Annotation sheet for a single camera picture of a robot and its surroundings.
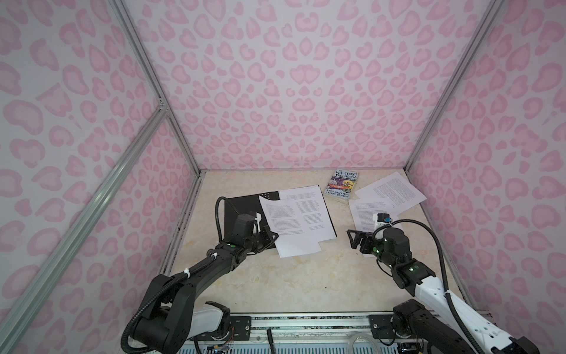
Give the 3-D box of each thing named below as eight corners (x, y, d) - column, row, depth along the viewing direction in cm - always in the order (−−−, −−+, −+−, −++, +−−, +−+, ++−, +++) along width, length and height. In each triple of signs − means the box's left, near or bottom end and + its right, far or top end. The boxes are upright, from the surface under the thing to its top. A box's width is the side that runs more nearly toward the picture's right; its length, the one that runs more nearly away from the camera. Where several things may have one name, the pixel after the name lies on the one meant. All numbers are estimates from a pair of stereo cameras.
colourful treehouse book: (324, 194, 111) (324, 191, 109) (336, 168, 122) (336, 165, 121) (348, 202, 107) (349, 200, 106) (358, 175, 119) (359, 172, 117)
